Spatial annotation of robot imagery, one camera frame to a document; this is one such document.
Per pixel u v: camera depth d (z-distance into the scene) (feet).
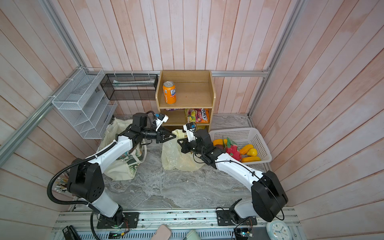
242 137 3.41
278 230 2.25
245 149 3.12
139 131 2.22
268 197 1.37
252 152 3.06
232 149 2.91
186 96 2.84
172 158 2.66
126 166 2.76
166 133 2.42
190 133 2.34
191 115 3.04
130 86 2.93
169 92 2.48
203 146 2.02
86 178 1.48
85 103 2.46
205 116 3.10
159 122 2.37
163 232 2.29
